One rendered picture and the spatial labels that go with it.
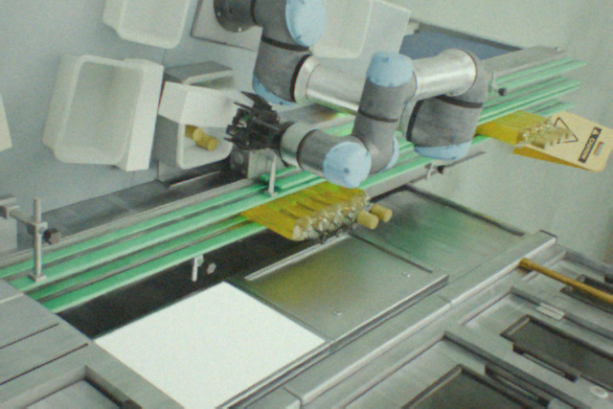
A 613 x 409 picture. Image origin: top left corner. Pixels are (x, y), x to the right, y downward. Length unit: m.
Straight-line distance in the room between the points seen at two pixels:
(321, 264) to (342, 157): 0.78
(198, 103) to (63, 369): 0.61
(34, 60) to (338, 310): 0.84
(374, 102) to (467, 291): 0.82
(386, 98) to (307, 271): 0.75
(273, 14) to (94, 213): 0.59
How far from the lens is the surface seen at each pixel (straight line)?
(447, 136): 1.81
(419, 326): 1.97
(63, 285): 1.80
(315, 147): 1.41
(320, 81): 1.91
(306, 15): 1.91
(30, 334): 1.21
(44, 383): 1.12
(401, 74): 1.45
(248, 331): 1.83
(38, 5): 1.75
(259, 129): 1.50
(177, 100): 1.55
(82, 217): 1.87
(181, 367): 1.72
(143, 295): 2.01
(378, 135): 1.47
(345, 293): 2.02
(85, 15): 1.82
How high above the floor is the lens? 2.18
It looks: 35 degrees down
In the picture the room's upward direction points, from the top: 114 degrees clockwise
